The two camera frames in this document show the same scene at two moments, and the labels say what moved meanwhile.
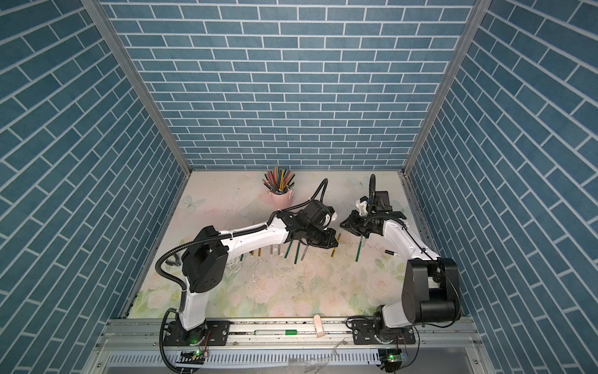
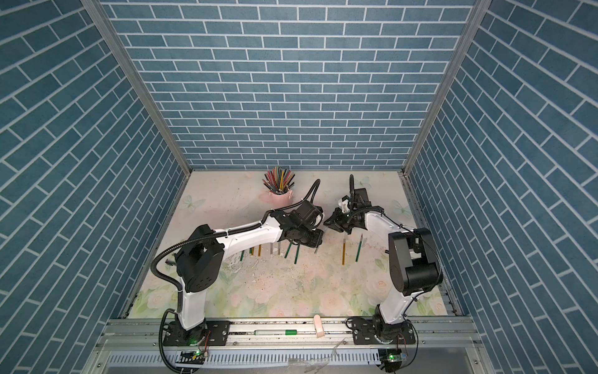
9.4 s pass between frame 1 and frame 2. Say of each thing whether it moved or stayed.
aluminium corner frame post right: stayed
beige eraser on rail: stayed
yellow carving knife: moved
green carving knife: stayed
